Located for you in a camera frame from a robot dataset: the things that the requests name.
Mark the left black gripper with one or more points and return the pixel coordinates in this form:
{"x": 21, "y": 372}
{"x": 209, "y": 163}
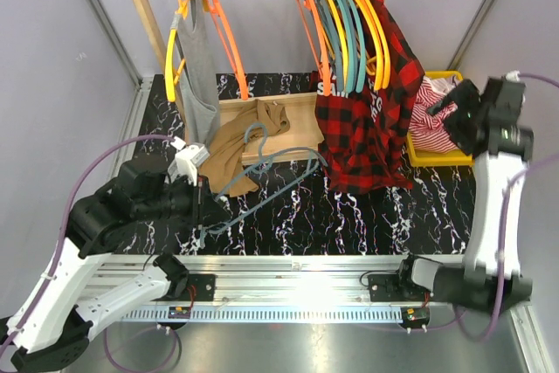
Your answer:
{"x": 213, "y": 212}

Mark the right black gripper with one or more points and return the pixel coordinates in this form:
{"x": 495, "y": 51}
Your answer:
{"x": 465, "y": 96}

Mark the teal hanger with striped top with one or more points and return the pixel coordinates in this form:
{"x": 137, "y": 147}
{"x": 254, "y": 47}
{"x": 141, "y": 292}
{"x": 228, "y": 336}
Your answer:
{"x": 262, "y": 165}

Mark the red white striped tank top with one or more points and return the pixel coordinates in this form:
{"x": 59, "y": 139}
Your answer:
{"x": 427, "y": 131}

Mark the tan tank top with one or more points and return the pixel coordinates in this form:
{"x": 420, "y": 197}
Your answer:
{"x": 228, "y": 146}

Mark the orange hanger with pink top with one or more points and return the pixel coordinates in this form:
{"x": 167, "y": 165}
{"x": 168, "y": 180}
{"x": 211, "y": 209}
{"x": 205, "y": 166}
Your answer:
{"x": 313, "y": 28}

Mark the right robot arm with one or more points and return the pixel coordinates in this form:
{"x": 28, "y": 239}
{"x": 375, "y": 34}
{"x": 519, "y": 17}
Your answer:
{"x": 493, "y": 198}

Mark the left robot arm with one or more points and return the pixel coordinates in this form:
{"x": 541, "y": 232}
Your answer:
{"x": 54, "y": 326}

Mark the yellow hanger with grey top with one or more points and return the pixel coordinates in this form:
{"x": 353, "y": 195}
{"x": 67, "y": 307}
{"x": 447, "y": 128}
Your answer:
{"x": 172, "y": 73}

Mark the grey tank top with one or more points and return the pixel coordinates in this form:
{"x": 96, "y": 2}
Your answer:
{"x": 197, "y": 80}

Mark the orange hanger with tan top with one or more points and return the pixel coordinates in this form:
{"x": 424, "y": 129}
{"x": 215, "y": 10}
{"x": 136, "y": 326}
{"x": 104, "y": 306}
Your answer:
{"x": 226, "y": 36}

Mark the yellow plastic bin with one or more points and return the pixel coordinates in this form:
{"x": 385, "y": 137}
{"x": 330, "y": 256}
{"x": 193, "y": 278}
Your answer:
{"x": 419, "y": 158}

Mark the black marble mat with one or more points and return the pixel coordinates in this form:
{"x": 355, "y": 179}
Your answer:
{"x": 293, "y": 214}

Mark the red black plaid shirt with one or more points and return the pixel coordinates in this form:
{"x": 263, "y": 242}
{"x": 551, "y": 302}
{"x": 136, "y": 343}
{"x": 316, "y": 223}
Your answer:
{"x": 364, "y": 132}

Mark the bunch of empty hangers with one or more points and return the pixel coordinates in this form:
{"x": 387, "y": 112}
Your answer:
{"x": 354, "y": 45}

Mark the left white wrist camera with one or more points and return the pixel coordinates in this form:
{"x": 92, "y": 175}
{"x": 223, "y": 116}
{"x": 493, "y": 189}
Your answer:
{"x": 187, "y": 161}

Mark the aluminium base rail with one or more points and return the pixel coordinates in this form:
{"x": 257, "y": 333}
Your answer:
{"x": 290, "y": 289}

